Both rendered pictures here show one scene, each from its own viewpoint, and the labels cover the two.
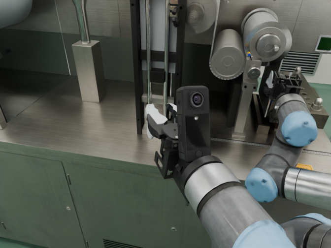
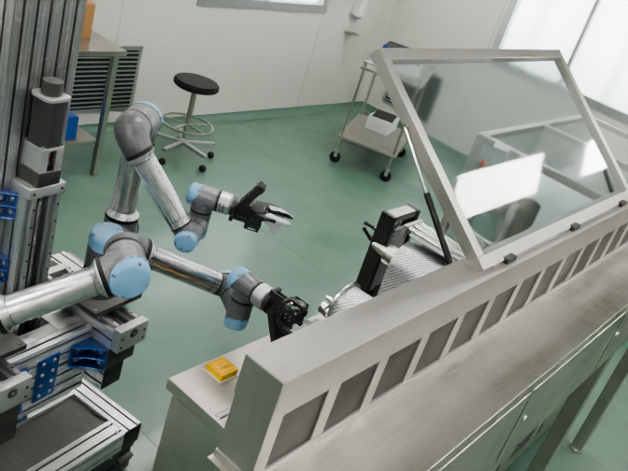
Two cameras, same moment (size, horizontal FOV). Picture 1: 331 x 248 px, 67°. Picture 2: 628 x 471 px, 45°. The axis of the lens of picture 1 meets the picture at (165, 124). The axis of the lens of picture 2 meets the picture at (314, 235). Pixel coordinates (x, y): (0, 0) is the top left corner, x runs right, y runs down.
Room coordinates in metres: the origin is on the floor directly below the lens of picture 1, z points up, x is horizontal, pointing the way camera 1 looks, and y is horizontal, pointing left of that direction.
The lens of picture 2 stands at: (1.39, -2.15, 2.34)
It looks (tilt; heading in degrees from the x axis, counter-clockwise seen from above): 26 degrees down; 111
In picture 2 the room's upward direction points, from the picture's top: 18 degrees clockwise
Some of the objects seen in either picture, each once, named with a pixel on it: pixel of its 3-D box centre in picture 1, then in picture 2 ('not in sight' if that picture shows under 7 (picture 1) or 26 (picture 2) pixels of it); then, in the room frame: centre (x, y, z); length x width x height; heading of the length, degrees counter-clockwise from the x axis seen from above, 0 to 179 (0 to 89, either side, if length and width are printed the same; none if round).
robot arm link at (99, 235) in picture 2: not in sight; (106, 246); (-0.03, -0.32, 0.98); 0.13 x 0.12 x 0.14; 113
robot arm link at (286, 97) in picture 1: (288, 107); (264, 297); (0.61, -0.34, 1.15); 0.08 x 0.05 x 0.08; 79
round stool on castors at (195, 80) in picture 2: not in sight; (190, 121); (-1.64, 2.48, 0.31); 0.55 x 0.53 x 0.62; 79
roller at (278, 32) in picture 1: (263, 35); not in sight; (0.96, -0.36, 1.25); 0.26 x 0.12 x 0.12; 169
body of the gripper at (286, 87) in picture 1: (285, 92); (284, 309); (0.68, -0.36, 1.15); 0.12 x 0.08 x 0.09; 169
